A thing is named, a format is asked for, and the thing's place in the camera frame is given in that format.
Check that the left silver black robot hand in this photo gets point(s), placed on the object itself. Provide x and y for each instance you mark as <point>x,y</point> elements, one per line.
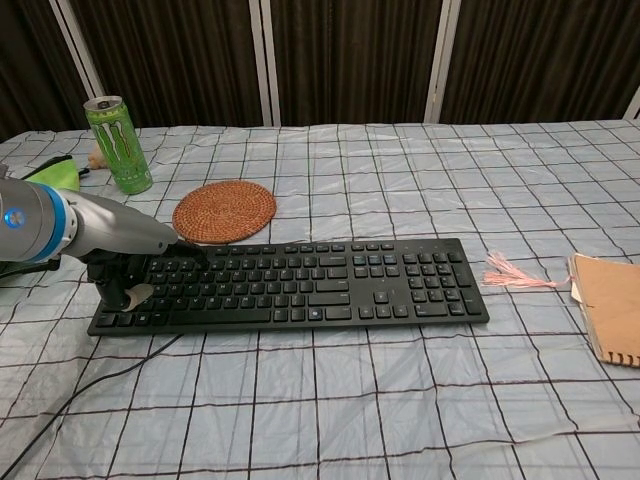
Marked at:
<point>125,225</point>

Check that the blue checked tablecloth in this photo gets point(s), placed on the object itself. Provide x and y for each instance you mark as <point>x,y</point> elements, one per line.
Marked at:
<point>350,400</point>

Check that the green energy drink can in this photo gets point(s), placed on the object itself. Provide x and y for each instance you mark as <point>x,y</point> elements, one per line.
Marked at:
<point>122,150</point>

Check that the dark brown partition panel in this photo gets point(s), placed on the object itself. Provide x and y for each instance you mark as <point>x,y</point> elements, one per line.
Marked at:
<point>30,65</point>
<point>545,55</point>
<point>175,60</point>
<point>355,60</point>

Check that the black computer keyboard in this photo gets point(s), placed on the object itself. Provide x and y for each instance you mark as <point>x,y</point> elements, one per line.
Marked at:
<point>325,285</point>

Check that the pink tassel bookmark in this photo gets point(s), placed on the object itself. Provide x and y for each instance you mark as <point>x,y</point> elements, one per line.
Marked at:
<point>510,275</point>

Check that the brown kraft spiral notebook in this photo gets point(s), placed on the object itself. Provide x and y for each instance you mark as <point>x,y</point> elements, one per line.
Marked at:
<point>612,305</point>

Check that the small beige pink toy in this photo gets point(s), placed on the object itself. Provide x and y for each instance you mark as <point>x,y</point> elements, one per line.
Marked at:
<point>97,159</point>

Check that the round woven rattan coaster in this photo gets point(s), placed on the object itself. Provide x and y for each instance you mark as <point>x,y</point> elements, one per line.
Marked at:
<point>225,212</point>

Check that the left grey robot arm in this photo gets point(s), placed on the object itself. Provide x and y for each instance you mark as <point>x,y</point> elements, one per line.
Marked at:
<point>30,220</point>

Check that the white partition frame post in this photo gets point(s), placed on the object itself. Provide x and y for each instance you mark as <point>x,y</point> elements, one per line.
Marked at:
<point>634,105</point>
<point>267,60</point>
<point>80,50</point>
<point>442,60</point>

